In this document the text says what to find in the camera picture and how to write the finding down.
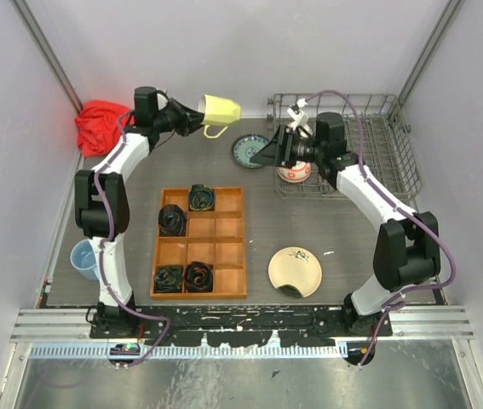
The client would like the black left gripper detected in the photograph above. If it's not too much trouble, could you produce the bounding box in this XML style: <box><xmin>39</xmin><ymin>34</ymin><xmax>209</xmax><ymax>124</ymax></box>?
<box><xmin>155</xmin><ymin>98</ymin><xmax>214</xmax><ymax>137</ymax></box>

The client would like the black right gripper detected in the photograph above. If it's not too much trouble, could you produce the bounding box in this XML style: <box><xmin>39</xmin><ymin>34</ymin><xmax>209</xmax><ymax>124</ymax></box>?
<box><xmin>250</xmin><ymin>124</ymin><xmax>325</xmax><ymax>170</ymax></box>

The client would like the blue green patterned plate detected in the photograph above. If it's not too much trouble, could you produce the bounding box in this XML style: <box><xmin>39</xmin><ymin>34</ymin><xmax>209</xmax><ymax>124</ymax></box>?
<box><xmin>231</xmin><ymin>134</ymin><xmax>269</xmax><ymax>170</ymax></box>

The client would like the yellow green ceramic mug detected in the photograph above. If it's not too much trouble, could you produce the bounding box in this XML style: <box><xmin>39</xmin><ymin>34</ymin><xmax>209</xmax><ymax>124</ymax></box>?
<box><xmin>198</xmin><ymin>95</ymin><xmax>241</xmax><ymax>139</ymax></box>

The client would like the red orange patterned bowl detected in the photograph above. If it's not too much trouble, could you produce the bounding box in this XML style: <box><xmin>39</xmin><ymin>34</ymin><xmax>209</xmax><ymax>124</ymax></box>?
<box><xmin>277</xmin><ymin>161</ymin><xmax>311</xmax><ymax>183</ymax></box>

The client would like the white purple patterned bowl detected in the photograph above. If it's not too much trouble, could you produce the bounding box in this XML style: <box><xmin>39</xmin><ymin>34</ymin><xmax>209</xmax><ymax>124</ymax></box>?
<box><xmin>296</xmin><ymin>125</ymin><xmax>313</xmax><ymax>139</ymax></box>

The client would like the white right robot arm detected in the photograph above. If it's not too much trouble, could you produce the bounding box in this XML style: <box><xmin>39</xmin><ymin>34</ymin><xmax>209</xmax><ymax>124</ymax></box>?
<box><xmin>250</xmin><ymin>112</ymin><xmax>440</xmax><ymax>336</ymax></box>

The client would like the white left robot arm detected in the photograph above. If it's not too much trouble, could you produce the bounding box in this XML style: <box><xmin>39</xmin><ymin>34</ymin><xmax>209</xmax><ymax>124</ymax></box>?
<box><xmin>74</xmin><ymin>86</ymin><xmax>204</xmax><ymax>337</ymax></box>

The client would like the blue yellow rolled tie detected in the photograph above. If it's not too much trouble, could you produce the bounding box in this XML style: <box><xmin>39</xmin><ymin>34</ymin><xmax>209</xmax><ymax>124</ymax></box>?
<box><xmin>188</xmin><ymin>184</ymin><xmax>216</xmax><ymax>211</ymax></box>

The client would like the red crumpled cloth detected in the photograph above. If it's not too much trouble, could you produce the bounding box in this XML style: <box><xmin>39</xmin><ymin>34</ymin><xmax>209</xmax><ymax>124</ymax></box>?
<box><xmin>74</xmin><ymin>100</ymin><xmax>130</xmax><ymax>158</ymax></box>

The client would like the orange wooden compartment tray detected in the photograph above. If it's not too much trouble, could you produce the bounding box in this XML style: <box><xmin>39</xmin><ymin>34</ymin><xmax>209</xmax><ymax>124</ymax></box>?
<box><xmin>150</xmin><ymin>187</ymin><xmax>247</xmax><ymax>302</ymax></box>

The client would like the dark brown rolled tie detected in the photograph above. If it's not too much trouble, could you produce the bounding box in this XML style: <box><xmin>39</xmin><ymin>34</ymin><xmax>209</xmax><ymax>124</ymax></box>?
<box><xmin>158</xmin><ymin>204</ymin><xmax>187</xmax><ymax>237</ymax></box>

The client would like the cream plate with flower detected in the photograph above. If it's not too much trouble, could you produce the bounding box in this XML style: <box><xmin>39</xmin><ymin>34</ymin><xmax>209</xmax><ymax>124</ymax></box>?
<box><xmin>268</xmin><ymin>246</ymin><xmax>322</xmax><ymax>298</ymax></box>

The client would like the black orange rolled tie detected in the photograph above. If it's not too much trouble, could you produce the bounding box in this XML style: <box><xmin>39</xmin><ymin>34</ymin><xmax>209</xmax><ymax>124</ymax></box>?
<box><xmin>183</xmin><ymin>261</ymin><xmax>214</xmax><ymax>293</ymax></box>

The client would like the light blue ceramic mug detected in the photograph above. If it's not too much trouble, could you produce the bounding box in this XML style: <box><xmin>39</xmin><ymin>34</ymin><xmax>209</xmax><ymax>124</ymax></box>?
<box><xmin>70</xmin><ymin>239</ymin><xmax>99</xmax><ymax>281</ymax></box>

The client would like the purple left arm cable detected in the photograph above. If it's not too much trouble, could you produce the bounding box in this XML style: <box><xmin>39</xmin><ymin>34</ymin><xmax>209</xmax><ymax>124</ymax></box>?
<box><xmin>94</xmin><ymin>107</ymin><xmax>171</xmax><ymax>370</ymax></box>

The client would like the grey wire dish rack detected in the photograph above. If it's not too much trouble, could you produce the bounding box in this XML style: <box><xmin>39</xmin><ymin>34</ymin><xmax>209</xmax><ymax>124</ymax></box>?
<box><xmin>267</xmin><ymin>93</ymin><xmax>423</xmax><ymax>205</ymax></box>

